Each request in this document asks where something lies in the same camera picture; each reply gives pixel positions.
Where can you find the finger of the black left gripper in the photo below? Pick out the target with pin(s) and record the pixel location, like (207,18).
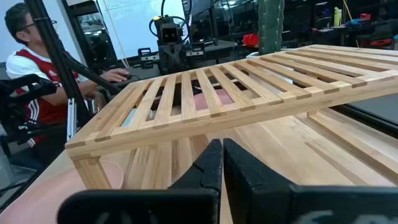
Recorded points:
(196,51)
(146,58)

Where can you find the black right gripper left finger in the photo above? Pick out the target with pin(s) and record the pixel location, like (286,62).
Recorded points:
(199,205)

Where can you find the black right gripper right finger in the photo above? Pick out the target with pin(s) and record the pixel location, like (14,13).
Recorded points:
(264,202)

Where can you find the pink ceramic plate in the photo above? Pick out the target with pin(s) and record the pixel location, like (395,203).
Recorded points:
(227,97)

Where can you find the large beige bowl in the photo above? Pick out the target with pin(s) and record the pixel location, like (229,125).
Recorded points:
(37,199)

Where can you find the slatted wooden shelf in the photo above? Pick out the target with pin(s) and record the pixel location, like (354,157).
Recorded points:
(248,115)

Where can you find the gray desk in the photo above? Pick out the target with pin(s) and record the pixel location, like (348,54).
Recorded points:
(217,46)

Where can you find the black computer mouse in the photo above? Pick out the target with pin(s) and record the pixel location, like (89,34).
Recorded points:
(122,82)

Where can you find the person's hand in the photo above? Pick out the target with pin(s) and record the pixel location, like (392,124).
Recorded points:
(115,74)

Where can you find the red plastic bin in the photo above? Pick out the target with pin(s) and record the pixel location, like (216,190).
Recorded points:
(250,40)

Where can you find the white planter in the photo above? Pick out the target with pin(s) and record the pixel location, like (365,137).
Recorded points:
(253,55)

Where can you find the light blue ceramic plate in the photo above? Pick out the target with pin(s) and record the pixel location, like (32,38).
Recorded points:
(132,117)

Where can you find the green cactus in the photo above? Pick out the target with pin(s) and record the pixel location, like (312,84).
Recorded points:
(270,28)

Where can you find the person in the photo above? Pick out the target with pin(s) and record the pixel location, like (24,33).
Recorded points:
(21,67)

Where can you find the yellow-green bottle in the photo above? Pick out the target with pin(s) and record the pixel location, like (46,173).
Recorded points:
(337,16)

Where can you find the blue item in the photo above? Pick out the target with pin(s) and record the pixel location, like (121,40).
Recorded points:
(356,22)

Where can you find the small red box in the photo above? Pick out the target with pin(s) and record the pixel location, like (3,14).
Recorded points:
(365,16)

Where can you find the flat red item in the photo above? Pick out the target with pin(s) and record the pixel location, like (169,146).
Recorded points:
(381,42)

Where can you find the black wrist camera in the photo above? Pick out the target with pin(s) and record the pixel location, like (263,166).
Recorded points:
(169,32)

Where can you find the black frame pole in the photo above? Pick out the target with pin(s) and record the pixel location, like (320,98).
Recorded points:
(53,46)

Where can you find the silver metal bracket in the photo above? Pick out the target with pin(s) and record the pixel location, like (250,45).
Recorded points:
(71,118)

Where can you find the black table border rail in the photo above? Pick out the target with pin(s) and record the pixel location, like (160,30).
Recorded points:
(367,119)

